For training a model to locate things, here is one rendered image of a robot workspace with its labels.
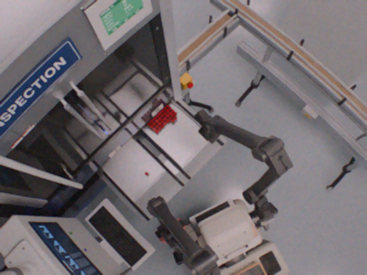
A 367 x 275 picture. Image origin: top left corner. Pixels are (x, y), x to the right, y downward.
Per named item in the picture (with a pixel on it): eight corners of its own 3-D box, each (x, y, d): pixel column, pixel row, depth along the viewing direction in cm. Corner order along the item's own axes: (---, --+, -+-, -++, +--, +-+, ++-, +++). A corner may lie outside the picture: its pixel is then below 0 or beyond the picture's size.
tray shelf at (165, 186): (92, 167, 189) (91, 167, 187) (172, 91, 199) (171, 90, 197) (145, 224, 179) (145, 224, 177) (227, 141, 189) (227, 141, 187)
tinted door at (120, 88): (109, 135, 157) (65, 90, 100) (169, 78, 163) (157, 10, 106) (110, 136, 157) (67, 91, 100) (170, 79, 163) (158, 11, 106)
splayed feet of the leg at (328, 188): (324, 188, 262) (329, 186, 248) (352, 148, 269) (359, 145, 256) (329, 193, 260) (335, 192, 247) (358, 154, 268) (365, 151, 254)
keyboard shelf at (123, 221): (77, 227, 188) (75, 227, 185) (107, 198, 192) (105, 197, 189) (124, 279, 178) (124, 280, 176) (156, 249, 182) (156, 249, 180)
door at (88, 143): (46, 198, 150) (-25, 185, 93) (109, 135, 157) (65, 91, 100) (47, 200, 150) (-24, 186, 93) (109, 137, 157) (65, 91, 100)
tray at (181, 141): (142, 130, 191) (141, 128, 188) (172, 101, 195) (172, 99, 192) (182, 168, 184) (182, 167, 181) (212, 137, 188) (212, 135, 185)
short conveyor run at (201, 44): (172, 90, 201) (170, 79, 186) (155, 75, 205) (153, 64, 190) (240, 27, 212) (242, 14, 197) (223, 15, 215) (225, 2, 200)
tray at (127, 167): (97, 162, 188) (95, 160, 184) (126, 132, 191) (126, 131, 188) (134, 201, 180) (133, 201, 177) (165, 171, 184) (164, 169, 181)
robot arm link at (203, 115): (208, 129, 140) (223, 120, 143) (194, 110, 143) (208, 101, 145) (203, 138, 152) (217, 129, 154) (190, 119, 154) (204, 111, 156)
